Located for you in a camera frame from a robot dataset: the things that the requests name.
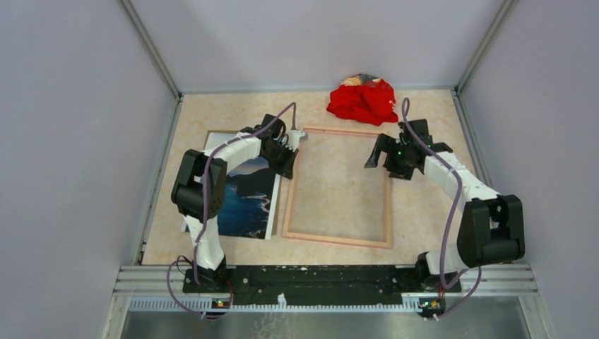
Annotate red crumpled cloth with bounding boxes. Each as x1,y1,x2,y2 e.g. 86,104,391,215
326,73,399,126

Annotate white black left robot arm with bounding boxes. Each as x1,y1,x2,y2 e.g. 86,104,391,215
171,114,308,292

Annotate aluminium front rail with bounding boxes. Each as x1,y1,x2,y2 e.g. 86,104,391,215
102,263,555,338

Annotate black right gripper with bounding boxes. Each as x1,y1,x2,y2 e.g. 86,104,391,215
364,133,414,181

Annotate brown backing board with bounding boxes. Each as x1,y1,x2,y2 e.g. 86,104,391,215
218,157,281,240

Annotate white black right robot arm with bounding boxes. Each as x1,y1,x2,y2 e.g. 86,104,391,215
365,119,526,291

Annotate seascape photo print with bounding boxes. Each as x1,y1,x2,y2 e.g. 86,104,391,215
171,132,280,239

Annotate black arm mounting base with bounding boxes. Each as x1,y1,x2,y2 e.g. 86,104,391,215
182,265,440,306

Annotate pink photo frame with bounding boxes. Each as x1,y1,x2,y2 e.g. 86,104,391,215
280,126,393,249

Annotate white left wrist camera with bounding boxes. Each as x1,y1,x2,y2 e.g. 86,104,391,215
281,129,308,151

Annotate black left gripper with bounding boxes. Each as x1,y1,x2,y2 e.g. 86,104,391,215
261,142,299,180

